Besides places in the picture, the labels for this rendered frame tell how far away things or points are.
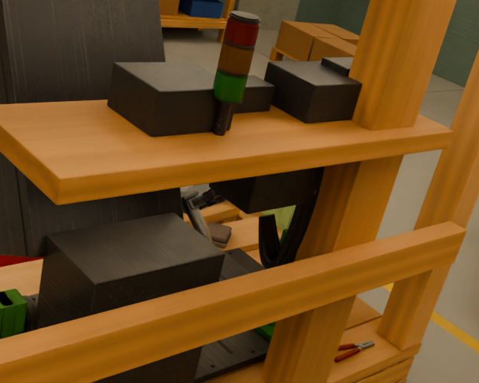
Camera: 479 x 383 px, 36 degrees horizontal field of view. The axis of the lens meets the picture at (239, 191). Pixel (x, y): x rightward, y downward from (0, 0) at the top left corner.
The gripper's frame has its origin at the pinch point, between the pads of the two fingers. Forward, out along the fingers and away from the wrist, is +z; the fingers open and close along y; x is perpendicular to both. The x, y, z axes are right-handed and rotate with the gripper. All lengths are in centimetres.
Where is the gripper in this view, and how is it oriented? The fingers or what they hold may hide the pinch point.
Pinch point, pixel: (193, 204)
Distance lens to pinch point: 167.9
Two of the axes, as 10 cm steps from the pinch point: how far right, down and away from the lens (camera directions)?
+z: -7.7, 3.5, -5.3
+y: 4.5, -2.9, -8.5
